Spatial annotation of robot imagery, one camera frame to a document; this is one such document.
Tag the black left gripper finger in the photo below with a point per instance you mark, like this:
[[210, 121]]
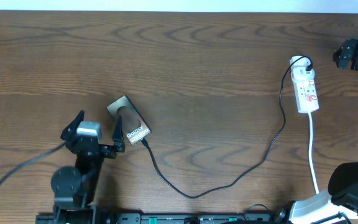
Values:
[[70, 130], [117, 136]]

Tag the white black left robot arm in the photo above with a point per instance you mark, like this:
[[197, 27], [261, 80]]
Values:
[[74, 187]]

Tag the white USB charger adapter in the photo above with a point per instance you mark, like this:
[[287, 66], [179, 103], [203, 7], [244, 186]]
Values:
[[301, 69]]

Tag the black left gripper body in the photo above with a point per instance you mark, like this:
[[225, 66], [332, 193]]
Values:
[[108, 153]]

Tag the white power strip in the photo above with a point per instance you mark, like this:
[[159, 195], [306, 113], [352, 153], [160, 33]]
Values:
[[305, 95]]

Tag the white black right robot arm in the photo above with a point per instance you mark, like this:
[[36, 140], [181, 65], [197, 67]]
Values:
[[339, 202]]

